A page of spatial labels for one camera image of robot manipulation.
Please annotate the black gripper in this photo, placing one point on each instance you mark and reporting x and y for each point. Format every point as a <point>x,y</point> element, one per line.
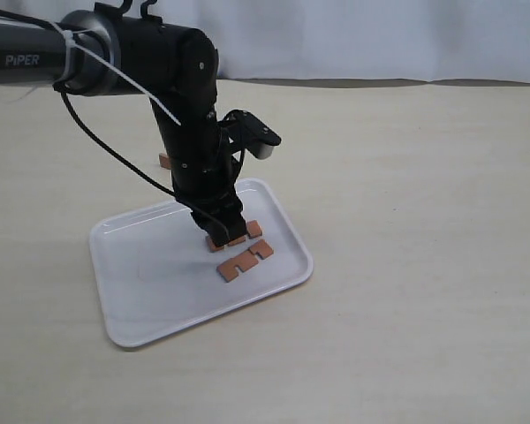
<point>201,168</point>

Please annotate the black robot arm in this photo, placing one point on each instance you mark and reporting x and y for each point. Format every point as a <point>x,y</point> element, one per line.
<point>175,63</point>

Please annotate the white plastic tray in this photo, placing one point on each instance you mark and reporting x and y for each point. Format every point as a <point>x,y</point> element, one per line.
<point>156,276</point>

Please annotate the white zip tie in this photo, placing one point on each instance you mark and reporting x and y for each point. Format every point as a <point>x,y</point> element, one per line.
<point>72,40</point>

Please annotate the white backdrop curtain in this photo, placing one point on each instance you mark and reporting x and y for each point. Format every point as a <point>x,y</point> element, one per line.
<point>363,40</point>

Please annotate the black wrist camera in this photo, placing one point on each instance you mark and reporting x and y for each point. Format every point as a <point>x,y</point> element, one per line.
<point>246,131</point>

